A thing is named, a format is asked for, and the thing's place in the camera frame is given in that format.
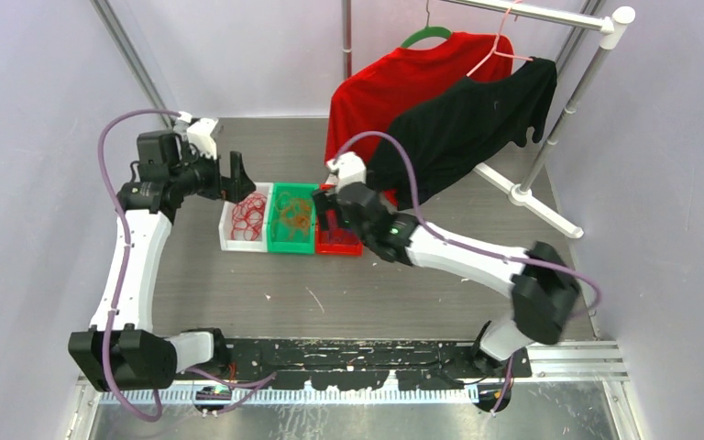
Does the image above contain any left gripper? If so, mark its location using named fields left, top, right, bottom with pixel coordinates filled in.
left=170, top=141, right=254, bottom=204

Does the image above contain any red cable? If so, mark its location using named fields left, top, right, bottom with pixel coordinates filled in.
left=230, top=192, right=269, bottom=241

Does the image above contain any orange cable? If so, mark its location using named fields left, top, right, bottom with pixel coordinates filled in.
left=271, top=192, right=317, bottom=241

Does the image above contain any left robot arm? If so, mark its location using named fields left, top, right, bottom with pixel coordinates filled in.
left=68, top=129, right=256, bottom=391

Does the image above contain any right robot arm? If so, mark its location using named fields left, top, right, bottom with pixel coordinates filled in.
left=312, top=183, right=581, bottom=377

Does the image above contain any white plastic bin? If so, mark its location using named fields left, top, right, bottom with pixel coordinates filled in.
left=218, top=182, right=274, bottom=253

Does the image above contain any red plastic bin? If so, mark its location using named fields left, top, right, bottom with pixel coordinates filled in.
left=314, top=216, right=363, bottom=257

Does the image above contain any green plastic bin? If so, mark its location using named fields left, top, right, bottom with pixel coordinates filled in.
left=266, top=182, right=319, bottom=255

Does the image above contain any red t-shirt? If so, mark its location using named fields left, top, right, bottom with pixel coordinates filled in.
left=324, top=31, right=516, bottom=208

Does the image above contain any black t-shirt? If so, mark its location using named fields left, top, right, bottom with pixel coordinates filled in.
left=387, top=58, right=557, bottom=204

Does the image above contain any green clothes hanger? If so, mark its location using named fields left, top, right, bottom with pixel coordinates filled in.
left=400, top=0, right=453, bottom=49

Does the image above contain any pink clothes hanger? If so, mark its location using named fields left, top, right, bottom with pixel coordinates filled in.
left=466, top=0, right=533, bottom=78

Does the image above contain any white clothes rack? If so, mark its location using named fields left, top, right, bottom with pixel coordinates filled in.
left=327, top=0, right=637, bottom=240

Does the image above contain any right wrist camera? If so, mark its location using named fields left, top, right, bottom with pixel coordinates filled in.
left=326, top=152, right=367, bottom=193

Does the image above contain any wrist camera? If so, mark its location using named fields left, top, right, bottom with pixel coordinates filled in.
left=326, top=152, right=367, bottom=193
left=187, top=118, right=219, bottom=160

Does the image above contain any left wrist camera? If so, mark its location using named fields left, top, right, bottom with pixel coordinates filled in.
left=187, top=118, right=219, bottom=160

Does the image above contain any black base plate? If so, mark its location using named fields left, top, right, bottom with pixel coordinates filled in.
left=201, top=338, right=505, bottom=391

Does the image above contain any white cable duct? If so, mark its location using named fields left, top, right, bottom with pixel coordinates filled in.
left=97, top=384, right=480, bottom=407

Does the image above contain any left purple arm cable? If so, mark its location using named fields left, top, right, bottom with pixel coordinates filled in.
left=96, top=109, right=194, bottom=424

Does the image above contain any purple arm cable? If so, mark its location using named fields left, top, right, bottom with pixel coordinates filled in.
left=96, top=109, right=194, bottom=424
left=334, top=130, right=603, bottom=320

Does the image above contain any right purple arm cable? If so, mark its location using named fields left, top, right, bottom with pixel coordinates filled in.
left=334, top=130, right=603, bottom=320

